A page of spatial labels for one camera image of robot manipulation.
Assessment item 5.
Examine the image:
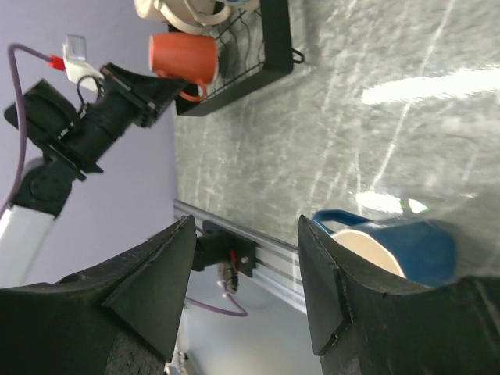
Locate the dark blue scalloped mug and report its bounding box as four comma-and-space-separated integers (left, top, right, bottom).
312, 209, 457, 287

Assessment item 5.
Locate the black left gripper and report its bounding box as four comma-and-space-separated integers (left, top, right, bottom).
72, 62, 187, 156

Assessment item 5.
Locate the black wire dish rack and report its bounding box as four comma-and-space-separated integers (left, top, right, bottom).
176, 1, 305, 117

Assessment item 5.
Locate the aluminium mounting rail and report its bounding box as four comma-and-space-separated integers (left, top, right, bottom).
173, 200, 306, 313

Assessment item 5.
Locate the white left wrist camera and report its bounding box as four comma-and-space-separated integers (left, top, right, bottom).
48, 34, 103, 92

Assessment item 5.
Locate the cream mug green inside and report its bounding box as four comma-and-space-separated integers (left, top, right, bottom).
134, 0, 231, 35

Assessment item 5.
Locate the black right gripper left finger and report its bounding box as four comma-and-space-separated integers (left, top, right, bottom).
1, 216, 196, 374

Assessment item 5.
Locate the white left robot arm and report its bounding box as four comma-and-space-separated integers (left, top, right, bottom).
1, 63, 188, 288

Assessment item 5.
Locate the pink mug orange handle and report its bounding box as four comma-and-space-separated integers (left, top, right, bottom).
148, 32, 218, 102

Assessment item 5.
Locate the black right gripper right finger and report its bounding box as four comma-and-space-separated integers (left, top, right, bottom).
298, 216, 499, 374

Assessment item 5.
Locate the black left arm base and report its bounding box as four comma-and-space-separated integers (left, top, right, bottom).
191, 220, 257, 277

